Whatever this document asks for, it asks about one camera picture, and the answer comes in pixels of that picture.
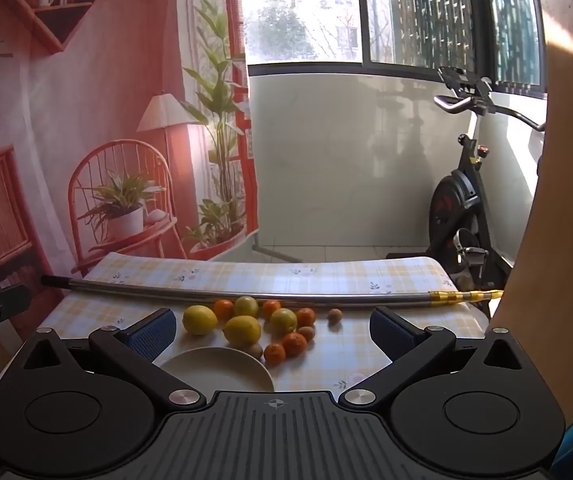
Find large yellow lemon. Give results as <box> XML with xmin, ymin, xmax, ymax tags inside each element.
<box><xmin>222</xmin><ymin>315</ymin><xmax>262</xmax><ymax>348</ymax></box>
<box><xmin>182</xmin><ymin>305</ymin><xmax>218</xmax><ymax>336</ymax></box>

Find metal backdrop stand foot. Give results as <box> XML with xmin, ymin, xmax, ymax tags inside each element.
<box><xmin>252</xmin><ymin>240</ymin><xmax>303</xmax><ymax>264</ymax></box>

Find beige round plate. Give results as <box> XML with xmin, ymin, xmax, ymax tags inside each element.
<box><xmin>159</xmin><ymin>346</ymin><xmax>275</xmax><ymax>394</ymax></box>

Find yellow checkered floral tablecloth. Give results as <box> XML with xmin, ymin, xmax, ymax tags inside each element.
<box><xmin>0</xmin><ymin>252</ymin><xmax>487</xmax><ymax>396</ymax></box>

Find black exercise bike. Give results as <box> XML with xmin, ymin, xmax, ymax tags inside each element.
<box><xmin>385</xmin><ymin>66</ymin><xmax>547</xmax><ymax>321</ymax></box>

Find dark framed window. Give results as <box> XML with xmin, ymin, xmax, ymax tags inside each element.
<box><xmin>241</xmin><ymin>0</ymin><xmax>550</xmax><ymax>99</ymax></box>

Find long metal pole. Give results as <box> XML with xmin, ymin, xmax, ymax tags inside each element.
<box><xmin>41</xmin><ymin>274</ymin><xmax>505</xmax><ymax>310</ymax></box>

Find round yellow-green citrus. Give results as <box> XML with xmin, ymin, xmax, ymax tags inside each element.
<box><xmin>233</xmin><ymin>295</ymin><xmax>260</xmax><ymax>318</ymax></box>
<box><xmin>269</xmin><ymin>307</ymin><xmax>298</xmax><ymax>334</ymax></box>

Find printed room wall backdrop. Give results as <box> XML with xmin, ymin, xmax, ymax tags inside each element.
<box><xmin>0</xmin><ymin>0</ymin><xmax>262</xmax><ymax>321</ymax></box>

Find tan wooden board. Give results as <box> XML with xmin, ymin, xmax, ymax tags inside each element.
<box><xmin>484</xmin><ymin>0</ymin><xmax>573</xmax><ymax>441</ymax></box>

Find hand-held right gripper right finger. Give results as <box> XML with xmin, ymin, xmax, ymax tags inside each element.
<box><xmin>337</xmin><ymin>306</ymin><xmax>535</xmax><ymax>407</ymax></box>

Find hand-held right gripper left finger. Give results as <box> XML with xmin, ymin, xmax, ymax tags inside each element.
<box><xmin>19</xmin><ymin>308</ymin><xmax>207</xmax><ymax>408</ymax></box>

